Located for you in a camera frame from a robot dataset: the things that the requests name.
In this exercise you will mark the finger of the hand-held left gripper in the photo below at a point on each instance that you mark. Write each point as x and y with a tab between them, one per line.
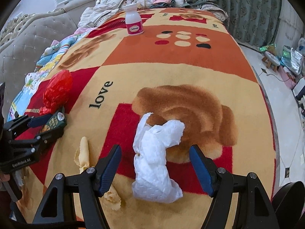
38	121
45	139

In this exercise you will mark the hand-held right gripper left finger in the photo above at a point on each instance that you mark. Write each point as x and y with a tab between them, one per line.
110	171

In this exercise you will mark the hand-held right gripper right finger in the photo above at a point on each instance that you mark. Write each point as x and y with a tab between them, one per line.
202	171

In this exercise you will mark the green cracker packet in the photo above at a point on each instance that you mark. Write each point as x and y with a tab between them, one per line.
56	124

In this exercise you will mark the white paper towel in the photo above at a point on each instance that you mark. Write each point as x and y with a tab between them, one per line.
152	162

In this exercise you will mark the pale yellow ruffled wrapper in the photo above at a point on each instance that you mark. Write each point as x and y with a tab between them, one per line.
84	152

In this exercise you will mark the red plastic bag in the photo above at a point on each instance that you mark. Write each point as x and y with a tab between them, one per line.
58	85

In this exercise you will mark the colourful cartoon quilt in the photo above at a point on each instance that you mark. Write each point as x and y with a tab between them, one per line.
47	57

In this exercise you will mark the grey tufted sofa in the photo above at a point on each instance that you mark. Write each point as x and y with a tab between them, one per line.
28	40

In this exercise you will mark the printed red orange blanket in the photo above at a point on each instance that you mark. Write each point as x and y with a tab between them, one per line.
190	76

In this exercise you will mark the small wooden stool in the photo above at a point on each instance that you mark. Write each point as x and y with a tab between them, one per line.
272	58

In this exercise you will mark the white bottle pink label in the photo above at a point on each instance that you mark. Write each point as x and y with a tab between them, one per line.
133	19

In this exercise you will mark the green shiny wrapper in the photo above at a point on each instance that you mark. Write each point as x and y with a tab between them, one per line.
268	47

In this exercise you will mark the silver foil bag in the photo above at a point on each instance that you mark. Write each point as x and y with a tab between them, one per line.
294	59

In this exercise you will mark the green patterned curtain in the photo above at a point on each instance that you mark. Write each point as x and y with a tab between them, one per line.
238	0

